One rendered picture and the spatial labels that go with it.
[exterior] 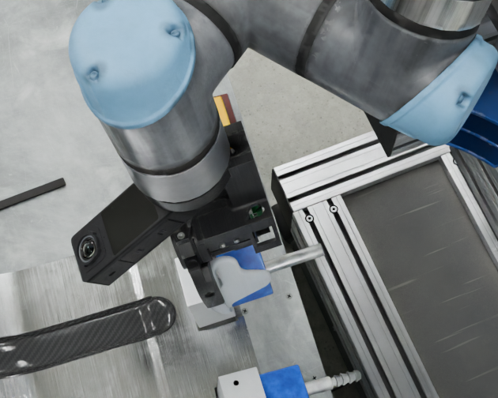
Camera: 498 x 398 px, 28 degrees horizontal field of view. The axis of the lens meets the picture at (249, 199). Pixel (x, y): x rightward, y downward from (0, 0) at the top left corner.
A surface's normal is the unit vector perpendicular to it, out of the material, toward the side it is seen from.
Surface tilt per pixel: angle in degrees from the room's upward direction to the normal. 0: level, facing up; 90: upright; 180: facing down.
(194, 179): 80
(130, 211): 41
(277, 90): 0
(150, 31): 12
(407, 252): 0
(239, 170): 82
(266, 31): 64
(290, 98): 0
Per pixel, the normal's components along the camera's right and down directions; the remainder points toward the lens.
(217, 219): -0.17, -0.46
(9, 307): 0.25, -0.43
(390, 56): -0.40, 0.55
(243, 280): 0.24, 0.72
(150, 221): -0.64, -0.18
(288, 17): -0.37, 0.26
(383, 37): -0.63, 0.40
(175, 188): 0.10, 0.87
